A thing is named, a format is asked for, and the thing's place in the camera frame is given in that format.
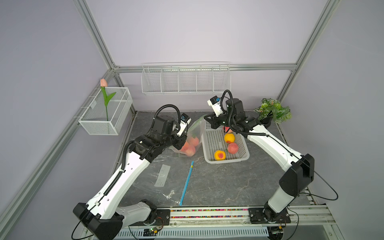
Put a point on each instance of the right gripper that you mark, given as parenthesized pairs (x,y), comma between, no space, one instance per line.
(213,120)

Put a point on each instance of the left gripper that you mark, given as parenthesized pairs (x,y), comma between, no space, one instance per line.
(181,140)

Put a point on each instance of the green printed zip-top bag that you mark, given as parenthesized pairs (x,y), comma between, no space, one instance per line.
(196,130)

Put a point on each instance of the pink peach with leaf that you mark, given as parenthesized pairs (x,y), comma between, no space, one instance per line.
(193,141)

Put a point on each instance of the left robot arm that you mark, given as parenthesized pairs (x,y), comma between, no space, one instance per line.
(101,215)

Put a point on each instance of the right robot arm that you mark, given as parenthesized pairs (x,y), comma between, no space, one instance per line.
(298,168)

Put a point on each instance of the yellow peach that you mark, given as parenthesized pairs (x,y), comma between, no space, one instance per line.
(229,138)

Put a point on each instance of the red peach front right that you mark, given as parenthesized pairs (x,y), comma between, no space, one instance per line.
(233,148)

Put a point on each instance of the yellow-red peach front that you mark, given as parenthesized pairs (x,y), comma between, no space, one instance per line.
(219,155)

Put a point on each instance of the clear blue-zipper bag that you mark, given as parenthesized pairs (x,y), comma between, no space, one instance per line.
(162,182)

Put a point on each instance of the white plastic basket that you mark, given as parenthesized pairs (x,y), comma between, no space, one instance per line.
(214,140)

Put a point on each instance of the potted green plant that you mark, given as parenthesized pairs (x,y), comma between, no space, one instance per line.
(271,110)

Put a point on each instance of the pink artificial tulip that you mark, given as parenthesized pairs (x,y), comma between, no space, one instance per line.
(107,98)

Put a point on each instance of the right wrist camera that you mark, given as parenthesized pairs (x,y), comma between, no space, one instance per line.
(215,104)

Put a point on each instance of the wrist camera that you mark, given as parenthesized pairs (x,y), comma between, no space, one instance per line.
(215,104)
(184,125)

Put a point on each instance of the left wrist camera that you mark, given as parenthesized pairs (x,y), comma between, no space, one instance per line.
(184,125)

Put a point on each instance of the white wire wall shelf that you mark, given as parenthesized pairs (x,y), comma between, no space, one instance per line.
(185,78)

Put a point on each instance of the white mesh wall basket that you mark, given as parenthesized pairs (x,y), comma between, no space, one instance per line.
(94,120)

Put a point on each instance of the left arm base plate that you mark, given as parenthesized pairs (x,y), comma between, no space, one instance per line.
(162,217)

